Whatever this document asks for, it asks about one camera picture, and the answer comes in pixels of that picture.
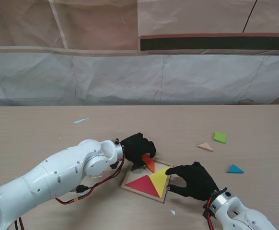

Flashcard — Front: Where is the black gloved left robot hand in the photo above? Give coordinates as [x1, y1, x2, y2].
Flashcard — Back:
[120, 132, 157, 167]

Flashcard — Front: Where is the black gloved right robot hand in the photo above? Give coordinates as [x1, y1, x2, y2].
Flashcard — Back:
[165, 161, 221, 201]

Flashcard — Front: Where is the orange tangram parallelogram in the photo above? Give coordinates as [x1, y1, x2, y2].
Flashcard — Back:
[141, 154, 156, 172]

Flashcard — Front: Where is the square wooden tangram tray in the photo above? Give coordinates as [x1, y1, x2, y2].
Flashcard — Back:
[120, 159, 174, 204]

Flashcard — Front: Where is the natural wood tangram triangle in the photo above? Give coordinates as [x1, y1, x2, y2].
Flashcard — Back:
[197, 142, 214, 152]

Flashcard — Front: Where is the red large tangram triangle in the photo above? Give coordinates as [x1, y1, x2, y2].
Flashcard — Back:
[125, 174, 160, 198]

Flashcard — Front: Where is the yellow large tangram triangle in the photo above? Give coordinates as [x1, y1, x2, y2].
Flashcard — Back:
[150, 167, 171, 198]

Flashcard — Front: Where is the blue small tangram triangle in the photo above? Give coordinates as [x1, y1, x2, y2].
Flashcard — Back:
[226, 164, 244, 174]

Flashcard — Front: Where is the green tangram square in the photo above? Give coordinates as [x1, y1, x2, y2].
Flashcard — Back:
[212, 131, 227, 144]

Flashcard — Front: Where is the marble print backdrop sheet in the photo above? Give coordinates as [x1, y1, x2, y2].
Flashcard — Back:
[0, 46, 279, 107]

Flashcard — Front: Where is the black strip with red edge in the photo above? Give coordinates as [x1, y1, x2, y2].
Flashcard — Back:
[139, 33, 279, 55]

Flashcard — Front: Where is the beige paper backdrop sheet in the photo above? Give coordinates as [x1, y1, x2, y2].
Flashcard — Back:
[0, 0, 279, 57]

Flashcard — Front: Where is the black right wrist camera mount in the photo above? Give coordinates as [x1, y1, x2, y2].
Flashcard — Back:
[202, 205, 213, 218]

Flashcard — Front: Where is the red black right hand cable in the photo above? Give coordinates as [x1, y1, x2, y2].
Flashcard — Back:
[206, 195, 217, 230]

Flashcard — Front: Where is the red black hand cable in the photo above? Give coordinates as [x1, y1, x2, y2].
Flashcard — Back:
[14, 153, 126, 230]
[206, 195, 217, 230]

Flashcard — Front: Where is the red black left hand cable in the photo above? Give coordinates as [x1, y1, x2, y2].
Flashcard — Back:
[14, 153, 126, 230]

